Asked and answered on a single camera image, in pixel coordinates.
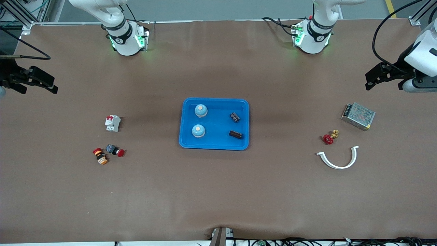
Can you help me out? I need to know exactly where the metal mesh power supply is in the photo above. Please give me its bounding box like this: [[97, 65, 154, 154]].
[[340, 102, 376, 131]]

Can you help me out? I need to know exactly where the white red circuit breaker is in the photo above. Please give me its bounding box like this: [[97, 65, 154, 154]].
[[104, 115, 122, 133]]

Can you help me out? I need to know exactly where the orange emergency stop button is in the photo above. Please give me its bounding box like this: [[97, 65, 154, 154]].
[[93, 148, 109, 165]]

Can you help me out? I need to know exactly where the white half-round pipe clamp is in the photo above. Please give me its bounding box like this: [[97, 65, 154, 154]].
[[316, 146, 360, 170]]

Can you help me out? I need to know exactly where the blue plastic tray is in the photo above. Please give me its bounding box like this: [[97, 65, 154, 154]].
[[179, 97, 250, 151]]

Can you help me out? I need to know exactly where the brown table mat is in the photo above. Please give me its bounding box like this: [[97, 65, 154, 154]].
[[0, 19, 437, 244]]

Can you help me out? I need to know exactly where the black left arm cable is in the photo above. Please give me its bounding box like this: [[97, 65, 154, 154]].
[[371, 0, 425, 72]]

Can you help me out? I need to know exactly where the aluminium frame post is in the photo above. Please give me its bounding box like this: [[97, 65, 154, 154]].
[[408, 0, 437, 26], [0, 0, 52, 36]]

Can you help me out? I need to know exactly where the brass valve red handle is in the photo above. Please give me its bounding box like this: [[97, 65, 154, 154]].
[[323, 129, 340, 145]]

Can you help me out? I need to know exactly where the red push button switch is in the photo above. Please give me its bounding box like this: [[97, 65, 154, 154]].
[[105, 144, 125, 158]]

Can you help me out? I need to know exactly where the black base cable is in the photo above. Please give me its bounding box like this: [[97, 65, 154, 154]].
[[261, 16, 301, 37]]

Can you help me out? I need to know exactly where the aluminium table edge rail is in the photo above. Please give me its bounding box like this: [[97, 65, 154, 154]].
[[20, 19, 420, 26]]

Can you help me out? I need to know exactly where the black cable bundle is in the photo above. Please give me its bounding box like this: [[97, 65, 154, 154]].
[[236, 237, 437, 246]]

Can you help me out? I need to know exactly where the grey camera stand bracket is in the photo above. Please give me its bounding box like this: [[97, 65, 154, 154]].
[[209, 226, 235, 246]]

